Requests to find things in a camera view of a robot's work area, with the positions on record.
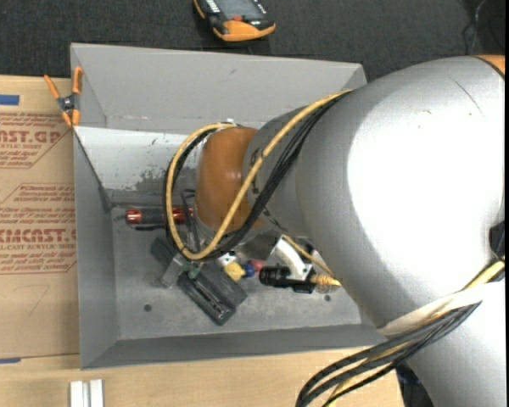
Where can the grey metal bin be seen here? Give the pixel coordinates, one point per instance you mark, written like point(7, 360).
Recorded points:
point(152, 312)

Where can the yellow blue red small toy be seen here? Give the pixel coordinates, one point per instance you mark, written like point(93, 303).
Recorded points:
point(236, 271)

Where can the black cylinder on white bracket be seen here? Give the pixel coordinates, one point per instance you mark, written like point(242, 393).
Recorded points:
point(280, 274)

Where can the pale grey metal gripper finger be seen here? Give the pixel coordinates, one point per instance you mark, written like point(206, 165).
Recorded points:
point(172, 273)

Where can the red and black cylinder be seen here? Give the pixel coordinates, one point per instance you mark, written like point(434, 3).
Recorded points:
point(150, 216)

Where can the brown cardboard board, red print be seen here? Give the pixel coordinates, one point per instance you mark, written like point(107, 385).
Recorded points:
point(34, 185)

